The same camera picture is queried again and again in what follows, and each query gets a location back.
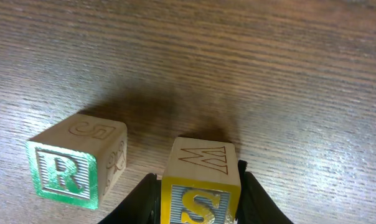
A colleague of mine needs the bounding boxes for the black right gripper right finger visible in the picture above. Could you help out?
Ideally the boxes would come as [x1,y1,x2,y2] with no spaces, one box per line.
[235,160,293,224]

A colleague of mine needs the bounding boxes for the yellow S block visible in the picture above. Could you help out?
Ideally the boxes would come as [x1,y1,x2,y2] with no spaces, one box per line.
[160,137,242,224]

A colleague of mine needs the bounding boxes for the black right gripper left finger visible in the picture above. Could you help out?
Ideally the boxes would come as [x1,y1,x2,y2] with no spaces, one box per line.
[98,173,161,224]

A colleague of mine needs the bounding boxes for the green R block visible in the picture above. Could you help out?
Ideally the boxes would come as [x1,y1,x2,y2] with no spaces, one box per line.
[26,113,128,210]

